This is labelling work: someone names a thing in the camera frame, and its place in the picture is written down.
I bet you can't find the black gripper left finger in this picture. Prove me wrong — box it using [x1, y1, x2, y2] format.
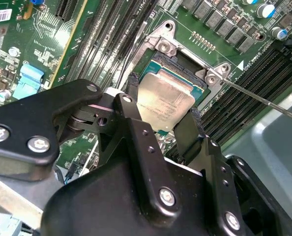
[0, 72, 182, 218]

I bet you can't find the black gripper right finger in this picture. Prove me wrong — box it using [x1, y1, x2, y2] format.
[174, 109, 292, 236]

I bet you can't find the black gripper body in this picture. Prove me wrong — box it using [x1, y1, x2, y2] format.
[41, 158, 232, 236]

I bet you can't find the metal wire locking lever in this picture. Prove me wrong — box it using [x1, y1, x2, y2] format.
[117, 21, 149, 87]
[218, 75, 292, 124]

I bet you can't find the silver CPU green board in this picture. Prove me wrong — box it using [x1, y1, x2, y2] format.
[136, 59, 205, 136]

